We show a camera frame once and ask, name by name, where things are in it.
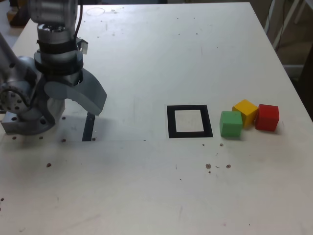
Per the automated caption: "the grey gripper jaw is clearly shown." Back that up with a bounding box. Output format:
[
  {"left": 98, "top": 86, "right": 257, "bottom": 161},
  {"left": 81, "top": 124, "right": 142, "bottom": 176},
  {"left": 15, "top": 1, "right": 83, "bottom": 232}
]
[
  {"left": 44, "top": 68, "right": 108, "bottom": 117},
  {"left": 36, "top": 77, "right": 66, "bottom": 124}
]

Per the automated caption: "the brown wooden furniture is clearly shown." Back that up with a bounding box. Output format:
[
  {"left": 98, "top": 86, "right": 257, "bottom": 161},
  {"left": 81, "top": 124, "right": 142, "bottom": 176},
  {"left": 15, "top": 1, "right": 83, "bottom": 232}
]
[{"left": 6, "top": 0, "right": 31, "bottom": 26}]

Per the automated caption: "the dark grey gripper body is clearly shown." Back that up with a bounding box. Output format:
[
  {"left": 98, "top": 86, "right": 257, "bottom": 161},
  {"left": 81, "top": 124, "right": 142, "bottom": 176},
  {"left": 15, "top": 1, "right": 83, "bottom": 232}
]
[{"left": 44, "top": 68, "right": 84, "bottom": 87}]

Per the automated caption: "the black tape square outline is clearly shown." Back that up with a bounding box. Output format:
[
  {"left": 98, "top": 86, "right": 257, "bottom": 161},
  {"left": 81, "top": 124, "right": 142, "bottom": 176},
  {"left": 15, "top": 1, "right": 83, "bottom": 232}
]
[{"left": 166, "top": 104, "right": 214, "bottom": 139}]

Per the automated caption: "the dark furniture piece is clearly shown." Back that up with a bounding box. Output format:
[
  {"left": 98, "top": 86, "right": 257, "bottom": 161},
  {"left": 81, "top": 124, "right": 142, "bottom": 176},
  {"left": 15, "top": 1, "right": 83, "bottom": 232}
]
[{"left": 293, "top": 40, "right": 313, "bottom": 118}]

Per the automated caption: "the red cube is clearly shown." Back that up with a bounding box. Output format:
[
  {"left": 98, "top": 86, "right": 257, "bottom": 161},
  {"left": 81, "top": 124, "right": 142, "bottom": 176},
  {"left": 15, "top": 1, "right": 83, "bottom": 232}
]
[{"left": 255, "top": 104, "right": 280, "bottom": 132}]

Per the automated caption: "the black tape strip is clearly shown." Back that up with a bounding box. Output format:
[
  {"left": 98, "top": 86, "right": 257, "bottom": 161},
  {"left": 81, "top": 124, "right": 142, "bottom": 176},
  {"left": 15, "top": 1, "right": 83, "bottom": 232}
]
[{"left": 82, "top": 112, "right": 96, "bottom": 142}]

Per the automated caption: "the small grey gripper camera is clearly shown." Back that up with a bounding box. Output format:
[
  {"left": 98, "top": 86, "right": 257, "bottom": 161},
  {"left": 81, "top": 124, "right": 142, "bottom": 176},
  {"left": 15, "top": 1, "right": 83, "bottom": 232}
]
[{"left": 74, "top": 36, "right": 89, "bottom": 55}]

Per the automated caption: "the white chair frame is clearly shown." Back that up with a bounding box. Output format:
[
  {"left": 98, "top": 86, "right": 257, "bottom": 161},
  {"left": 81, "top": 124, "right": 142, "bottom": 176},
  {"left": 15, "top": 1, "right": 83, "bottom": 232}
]
[{"left": 272, "top": 0, "right": 313, "bottom": 49}]

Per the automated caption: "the green cube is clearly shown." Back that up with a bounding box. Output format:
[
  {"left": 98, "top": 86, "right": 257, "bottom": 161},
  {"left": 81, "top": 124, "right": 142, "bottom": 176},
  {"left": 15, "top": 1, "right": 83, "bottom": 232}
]
[{"left": 219, "top": 110, "right": 243, "bottom": 139}]

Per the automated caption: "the yellow cube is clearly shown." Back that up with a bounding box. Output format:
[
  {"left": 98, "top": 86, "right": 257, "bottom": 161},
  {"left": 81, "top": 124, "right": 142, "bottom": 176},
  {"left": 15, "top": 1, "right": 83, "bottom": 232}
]
[{"left": 231, "top": 99, "right": 259, "bottom": 128}]

